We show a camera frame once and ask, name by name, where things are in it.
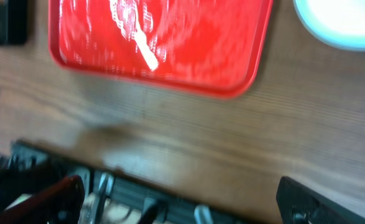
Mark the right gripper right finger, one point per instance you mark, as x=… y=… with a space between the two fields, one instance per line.
x=299 y=204

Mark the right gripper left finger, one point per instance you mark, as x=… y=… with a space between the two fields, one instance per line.
x=60 y=203

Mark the light blue plate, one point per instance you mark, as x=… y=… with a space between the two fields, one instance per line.
x=338 y=23

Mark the red plastic tray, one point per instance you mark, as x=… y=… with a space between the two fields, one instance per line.
x=207 y=47

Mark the black water tray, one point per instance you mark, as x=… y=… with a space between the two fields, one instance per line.
x=13 y=22

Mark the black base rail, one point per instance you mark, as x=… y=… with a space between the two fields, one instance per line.
x=119 y=198

